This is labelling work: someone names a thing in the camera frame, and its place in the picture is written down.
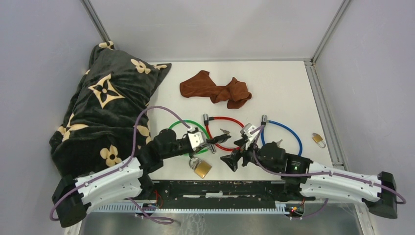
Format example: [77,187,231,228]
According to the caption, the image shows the blue cable lock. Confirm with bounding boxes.
[261,115,303,156]

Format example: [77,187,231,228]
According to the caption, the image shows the black floral blanket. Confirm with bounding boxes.
[49,41,172,178]

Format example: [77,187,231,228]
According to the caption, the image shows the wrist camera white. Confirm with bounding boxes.
[187,127,205,152]
[240,123,261,141]

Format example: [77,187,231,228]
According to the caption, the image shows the brown cloth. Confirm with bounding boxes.
[179,70,252,109]

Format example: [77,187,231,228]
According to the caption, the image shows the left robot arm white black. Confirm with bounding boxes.
[50,128,231,228]

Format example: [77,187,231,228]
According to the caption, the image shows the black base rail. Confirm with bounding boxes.
[135,180,315,209]

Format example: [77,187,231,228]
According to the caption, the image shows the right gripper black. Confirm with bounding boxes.
[220,137,278,174]

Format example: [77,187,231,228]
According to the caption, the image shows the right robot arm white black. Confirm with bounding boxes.
[220,140,398,219]

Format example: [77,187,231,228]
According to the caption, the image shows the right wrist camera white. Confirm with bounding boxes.
[240,123,261,141]

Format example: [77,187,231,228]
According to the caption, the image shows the red cable lock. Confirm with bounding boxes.
[203,114,244,152]

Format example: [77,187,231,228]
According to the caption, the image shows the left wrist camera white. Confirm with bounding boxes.
[187,127,205,152]

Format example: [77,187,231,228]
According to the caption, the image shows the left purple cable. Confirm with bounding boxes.
[49,105,195,222]

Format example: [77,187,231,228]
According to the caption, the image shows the green cable lock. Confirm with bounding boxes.
[168,119,217,156]

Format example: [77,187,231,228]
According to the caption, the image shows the red lock keys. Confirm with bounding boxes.
[220,128,231,137]

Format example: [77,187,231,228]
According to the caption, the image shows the small brass padlock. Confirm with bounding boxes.
[312,133,326,148]

